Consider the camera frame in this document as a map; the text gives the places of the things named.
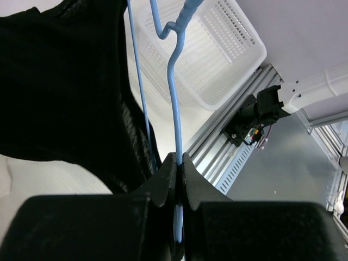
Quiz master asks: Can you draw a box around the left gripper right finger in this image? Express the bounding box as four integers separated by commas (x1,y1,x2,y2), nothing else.
182,153,347,260

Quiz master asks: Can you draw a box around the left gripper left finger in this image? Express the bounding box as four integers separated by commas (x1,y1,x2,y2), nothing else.
1,153,177,260

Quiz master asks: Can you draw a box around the black tank top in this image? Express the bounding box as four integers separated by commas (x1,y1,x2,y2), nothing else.
1,1,161,194

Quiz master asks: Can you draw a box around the light blue wire hanger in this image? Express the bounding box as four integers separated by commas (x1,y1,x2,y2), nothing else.
126,0,204,243

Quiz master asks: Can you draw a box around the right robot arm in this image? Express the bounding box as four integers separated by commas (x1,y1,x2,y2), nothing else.
238,63,347,128

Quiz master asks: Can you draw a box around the white plastic basket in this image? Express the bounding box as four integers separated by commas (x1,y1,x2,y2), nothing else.
132,1,267,111

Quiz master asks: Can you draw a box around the perforated cable duct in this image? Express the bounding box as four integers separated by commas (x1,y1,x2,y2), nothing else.
203,144,257,195

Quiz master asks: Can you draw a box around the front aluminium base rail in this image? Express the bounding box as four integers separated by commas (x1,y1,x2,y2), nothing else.
182,64,285,188

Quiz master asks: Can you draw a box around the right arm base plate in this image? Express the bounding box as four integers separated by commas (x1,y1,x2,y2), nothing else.
223,95,264,147

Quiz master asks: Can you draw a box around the right aluminium frame post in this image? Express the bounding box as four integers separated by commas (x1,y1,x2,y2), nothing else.
296,109,347,219

